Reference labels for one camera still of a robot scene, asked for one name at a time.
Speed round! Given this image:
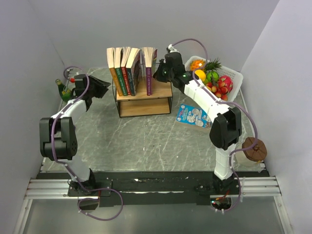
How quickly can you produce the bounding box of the purple 117-Storey Treehouse book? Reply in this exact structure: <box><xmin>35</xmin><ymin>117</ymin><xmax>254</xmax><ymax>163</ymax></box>
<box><xmin>141</xmin><ymin>47</ymin><xmax>157</xmax><ymax>96</ymax></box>

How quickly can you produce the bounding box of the orange Treehouse book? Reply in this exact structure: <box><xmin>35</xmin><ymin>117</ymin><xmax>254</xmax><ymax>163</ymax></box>
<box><xmin>106</xmin><ymin>47</ymin><xmax>123</xmax><ymax>96</ymax></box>

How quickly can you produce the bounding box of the green 104-Storey Treehouse book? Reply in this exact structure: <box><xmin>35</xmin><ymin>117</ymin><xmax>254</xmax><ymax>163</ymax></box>
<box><xmin>114</xmin><ymin>47</ymin><xmax>128</xmax><ymax>96</ymax></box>

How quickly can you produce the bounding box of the red 13-Storey Treehouse book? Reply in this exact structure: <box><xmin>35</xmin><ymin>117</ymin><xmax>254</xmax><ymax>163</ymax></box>
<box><xmin>120</xmin><ymin>47</ymin><xmax>131</xmax><ymax>95</ymax></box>

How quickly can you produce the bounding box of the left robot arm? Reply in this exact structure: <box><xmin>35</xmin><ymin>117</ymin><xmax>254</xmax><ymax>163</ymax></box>
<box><xmin>39</xmin><ymin>74</ymin><xmax>111</xmax><ymax>196</ymax></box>

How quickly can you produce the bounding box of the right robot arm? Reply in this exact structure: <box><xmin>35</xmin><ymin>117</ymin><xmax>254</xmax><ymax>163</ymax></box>
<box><xmin>153</xmin><ymin>52</ymin><xmax>242</xmax><ymax>195</ymax></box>

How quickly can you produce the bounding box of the green glass bottle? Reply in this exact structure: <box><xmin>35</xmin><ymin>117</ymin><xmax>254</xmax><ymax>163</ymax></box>
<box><xmin>55</xmin><ymin>79</ymin><xmax>73</xmax><ymax>102</ymax></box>

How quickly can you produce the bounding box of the orange mango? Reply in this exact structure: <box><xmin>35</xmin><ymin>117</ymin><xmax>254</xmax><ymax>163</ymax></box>
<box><xmin>195</xmin><ymin>69</ymin><xmax>206</xmax><ymax>82</ymax></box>

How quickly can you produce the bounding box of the small pineapple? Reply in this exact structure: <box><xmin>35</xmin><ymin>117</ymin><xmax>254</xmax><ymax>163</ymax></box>
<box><xmin>190</xmin><ymin>58</ymin><xmax>221</xmax><ymax>72</ymax></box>

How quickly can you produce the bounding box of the green apple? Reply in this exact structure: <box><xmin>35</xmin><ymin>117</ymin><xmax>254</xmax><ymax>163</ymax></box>
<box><xmin>206</xmin><ymin>71</ymin><xmax>219</xmax><ymax>82</ymax></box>

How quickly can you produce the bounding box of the blue cartoon book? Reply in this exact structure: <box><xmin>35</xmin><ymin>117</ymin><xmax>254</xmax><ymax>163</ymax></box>
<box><xmin>175</xmin><ymin>104</ymin><xmax>212</xmax><ymax>130</ymax></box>

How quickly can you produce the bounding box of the red lychee cluster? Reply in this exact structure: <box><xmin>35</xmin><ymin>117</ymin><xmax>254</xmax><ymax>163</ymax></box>
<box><xmin>206</xmin><ymin>81</ymin><xmax>229</xmax><ymax>101</ymax></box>

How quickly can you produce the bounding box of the pink dragon fruit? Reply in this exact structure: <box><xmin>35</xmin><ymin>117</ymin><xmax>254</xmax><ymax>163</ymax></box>
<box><xmin>218</xmin><ymin>75</ymin><xmax>233</xmax><ymax>93</ymax></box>

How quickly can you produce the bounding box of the white plastic fruit basket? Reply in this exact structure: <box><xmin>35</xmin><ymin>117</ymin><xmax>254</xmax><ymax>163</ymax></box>
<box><xmin>184</xmin><ymin>55</ymin><xmax>244</xmax><ymax>107</ymax></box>

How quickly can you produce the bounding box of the brown round object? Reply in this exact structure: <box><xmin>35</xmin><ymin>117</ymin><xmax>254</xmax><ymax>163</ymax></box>
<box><xmin>235</xmin><ymin>139</ymin><xmax>268</xmax><ymax>167</ymax></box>

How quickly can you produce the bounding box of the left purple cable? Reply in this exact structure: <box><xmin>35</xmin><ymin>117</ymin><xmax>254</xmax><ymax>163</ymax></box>
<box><xmin>50</xmin><ymin>66</ymin><xmax>98</xmax><ymax>193</ymax></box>

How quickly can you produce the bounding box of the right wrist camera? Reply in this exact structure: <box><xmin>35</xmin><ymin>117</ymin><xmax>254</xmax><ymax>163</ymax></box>
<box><xmin>166</xmin><ymin>44</ymin><xmax>179</xmax><ymax>53</ymax></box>

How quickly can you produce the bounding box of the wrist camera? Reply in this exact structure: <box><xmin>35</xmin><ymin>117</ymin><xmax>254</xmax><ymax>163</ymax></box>
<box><xmin>166</xmin><ymin>44</ymin><xmax>179</xmax><ymax>53</ymax></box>
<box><xmin>64</xmin><ymin>69</ymin><xmax>79</xmax><ymax>83</ymax></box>

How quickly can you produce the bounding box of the wood and wire shelf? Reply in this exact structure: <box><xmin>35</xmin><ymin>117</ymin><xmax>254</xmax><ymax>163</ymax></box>
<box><xmin>112</xmin><ymin>78</ymin><xmax>173</xmax><ymax>118</ymax></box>

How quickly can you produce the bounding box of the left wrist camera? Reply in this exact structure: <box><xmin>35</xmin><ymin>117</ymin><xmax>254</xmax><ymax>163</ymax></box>
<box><xmin>64</xmin><ymin>69</ymin><xmax>79</xmax><ymax>83</ymax></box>

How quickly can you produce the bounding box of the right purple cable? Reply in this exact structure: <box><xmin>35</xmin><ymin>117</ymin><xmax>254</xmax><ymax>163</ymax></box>
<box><xmin>168</xmin><ymin>38</ymin><xmax>258</xmax><ymax>208</ymax></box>

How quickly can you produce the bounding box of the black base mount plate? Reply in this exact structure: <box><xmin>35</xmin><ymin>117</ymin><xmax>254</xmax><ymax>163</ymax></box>
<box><xmin>27</xmin><ymin>171</ymin><xmax>276</xmax><ymax>207</ymax></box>

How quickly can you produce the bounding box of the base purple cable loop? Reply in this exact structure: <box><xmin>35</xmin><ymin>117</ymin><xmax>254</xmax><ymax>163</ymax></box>
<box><xmin>77</xmin><ymin>189</ymin><xmax>124</xmax><ymax>222</ymax></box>

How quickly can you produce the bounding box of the aluminium rail frame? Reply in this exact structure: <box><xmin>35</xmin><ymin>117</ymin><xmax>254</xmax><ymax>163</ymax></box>
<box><xmin>14</xmin><ymin>177</ymin><xmax>293</xmax><ymax>234</ymax></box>

